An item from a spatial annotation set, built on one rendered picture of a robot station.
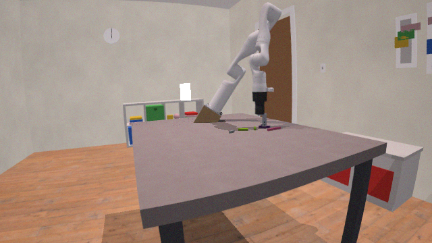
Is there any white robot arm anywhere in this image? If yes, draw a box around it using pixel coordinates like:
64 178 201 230
208 3 281 113

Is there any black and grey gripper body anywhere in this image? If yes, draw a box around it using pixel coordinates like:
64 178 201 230
252 82 274 115

